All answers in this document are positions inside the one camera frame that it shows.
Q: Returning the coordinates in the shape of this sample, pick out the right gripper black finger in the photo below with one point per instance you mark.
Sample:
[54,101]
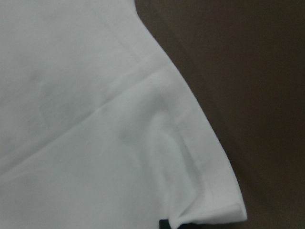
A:
[164,224]

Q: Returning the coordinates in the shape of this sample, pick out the white long-sleeve printed shirt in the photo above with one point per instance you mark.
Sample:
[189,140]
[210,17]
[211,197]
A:
[98,129]

